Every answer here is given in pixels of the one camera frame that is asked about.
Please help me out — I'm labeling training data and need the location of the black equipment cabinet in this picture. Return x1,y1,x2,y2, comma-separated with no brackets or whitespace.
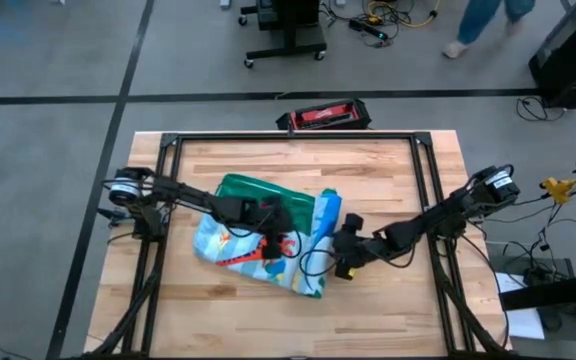
527,0,576,110

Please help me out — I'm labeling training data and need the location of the black metal table frame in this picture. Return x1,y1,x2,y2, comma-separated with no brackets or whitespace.
62,130,519,360

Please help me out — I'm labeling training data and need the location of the black cable tangle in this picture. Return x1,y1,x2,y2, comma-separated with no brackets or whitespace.
317,0,419,49

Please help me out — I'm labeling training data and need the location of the grey floor box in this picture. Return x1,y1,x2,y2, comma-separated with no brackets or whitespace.
486,241,576,347

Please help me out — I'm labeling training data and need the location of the white paper sheet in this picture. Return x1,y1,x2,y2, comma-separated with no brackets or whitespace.
495,272,548,341

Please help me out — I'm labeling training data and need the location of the black power strip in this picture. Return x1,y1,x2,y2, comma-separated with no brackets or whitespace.
348,18,389,41

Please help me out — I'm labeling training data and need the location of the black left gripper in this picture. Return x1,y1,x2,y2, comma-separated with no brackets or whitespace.
247,196,299,260

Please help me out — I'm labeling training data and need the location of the black cable bundle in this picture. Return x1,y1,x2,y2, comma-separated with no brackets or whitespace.
467,197,576,284

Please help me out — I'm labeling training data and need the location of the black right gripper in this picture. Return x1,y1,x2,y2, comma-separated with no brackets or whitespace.
331,213,384,281

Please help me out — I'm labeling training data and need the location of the black rolling stand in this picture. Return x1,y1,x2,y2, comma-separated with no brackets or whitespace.
237,0,329,70

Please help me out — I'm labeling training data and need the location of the black looped floor cable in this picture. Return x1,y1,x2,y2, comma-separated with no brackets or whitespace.
515,94,568,123

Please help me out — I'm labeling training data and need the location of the yellow connector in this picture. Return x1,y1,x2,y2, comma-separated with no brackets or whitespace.
540,176,576,207

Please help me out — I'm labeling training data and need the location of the yellow cable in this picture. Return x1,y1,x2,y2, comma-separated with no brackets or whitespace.
365,0,441,29

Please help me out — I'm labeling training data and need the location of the person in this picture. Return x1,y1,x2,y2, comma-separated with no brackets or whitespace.
442,0,537,60

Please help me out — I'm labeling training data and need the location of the green dinosaur print towel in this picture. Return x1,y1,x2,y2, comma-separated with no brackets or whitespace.
192,173,343,300

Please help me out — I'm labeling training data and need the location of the red and black tool case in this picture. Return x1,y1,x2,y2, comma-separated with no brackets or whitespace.
275,97,373,132

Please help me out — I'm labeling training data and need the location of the black power adapter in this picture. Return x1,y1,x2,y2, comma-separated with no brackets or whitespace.
523,266,555,287

